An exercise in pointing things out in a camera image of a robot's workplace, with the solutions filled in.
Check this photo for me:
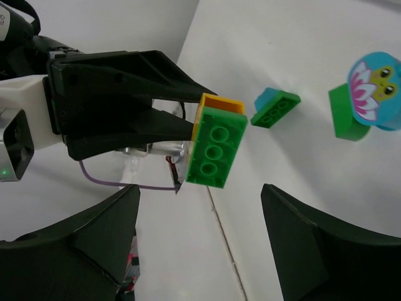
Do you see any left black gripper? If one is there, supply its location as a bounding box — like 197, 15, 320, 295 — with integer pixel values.
31, 36, 211, 161

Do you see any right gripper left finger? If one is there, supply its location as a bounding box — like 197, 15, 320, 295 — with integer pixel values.
1, 185, 140, 300

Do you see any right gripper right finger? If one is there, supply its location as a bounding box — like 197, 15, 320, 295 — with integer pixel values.
261, 184, 400, 300

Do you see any yellow round face lego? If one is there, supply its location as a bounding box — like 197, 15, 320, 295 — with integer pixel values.
191, 93, 245, 142

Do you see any green lego plate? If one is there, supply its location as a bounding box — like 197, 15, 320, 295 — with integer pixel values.
251, 90, 301, 129
186, 107, 247, 188

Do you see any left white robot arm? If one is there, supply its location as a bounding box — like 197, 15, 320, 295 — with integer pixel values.
1, 1, 208, 161

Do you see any small teal lego brick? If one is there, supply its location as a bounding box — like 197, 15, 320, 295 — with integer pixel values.
254, 87, 280, 112

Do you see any green lego plate under teal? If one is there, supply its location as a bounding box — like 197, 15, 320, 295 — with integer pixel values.
251, 90, 301, 129

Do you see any green curved lego brick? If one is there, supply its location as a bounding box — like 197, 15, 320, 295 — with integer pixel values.
328, 83, 370, 142

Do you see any teal frog lily lego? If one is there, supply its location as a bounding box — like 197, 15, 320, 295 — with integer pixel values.
347, 51, 400, 131

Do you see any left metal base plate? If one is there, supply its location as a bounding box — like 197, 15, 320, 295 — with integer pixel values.
117, 141, 193, 193

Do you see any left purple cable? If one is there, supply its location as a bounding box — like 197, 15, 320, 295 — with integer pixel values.
78, 159, 182, 192

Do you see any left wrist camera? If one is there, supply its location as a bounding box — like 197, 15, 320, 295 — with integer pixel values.
1, 75, 61, 182

